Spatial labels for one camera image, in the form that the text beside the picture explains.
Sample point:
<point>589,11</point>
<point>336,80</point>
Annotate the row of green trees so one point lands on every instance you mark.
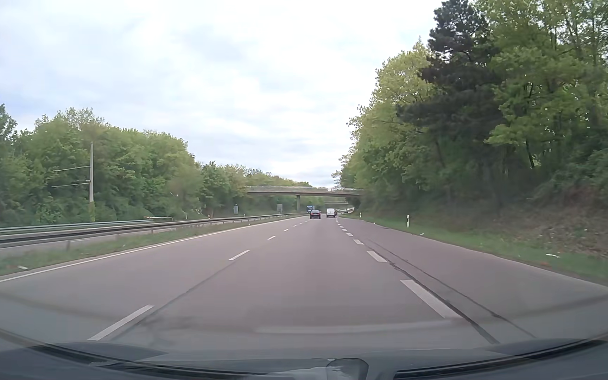
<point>124,174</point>

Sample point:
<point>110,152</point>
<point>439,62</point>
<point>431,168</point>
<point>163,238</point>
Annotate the grey asphalt road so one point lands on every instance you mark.
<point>304,274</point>

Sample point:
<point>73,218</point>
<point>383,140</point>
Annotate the grey pole with arms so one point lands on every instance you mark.
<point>91,174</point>

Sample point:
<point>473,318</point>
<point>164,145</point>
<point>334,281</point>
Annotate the concrete overpass bridge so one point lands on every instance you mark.
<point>304,191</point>

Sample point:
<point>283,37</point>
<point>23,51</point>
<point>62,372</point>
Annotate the wood of green trees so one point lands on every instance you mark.
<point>504,105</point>

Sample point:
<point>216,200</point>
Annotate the dark red car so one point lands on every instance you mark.
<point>315,214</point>

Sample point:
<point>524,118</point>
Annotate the grass median strip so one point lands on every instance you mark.
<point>72,254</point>

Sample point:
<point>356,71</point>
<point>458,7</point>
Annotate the car's own bonnet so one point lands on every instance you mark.
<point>304,364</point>

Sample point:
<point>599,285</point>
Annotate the grass verge with bank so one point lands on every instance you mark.
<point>547,237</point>

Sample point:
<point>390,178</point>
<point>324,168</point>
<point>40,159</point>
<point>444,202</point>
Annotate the metal guard rail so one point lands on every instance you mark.
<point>98,230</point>

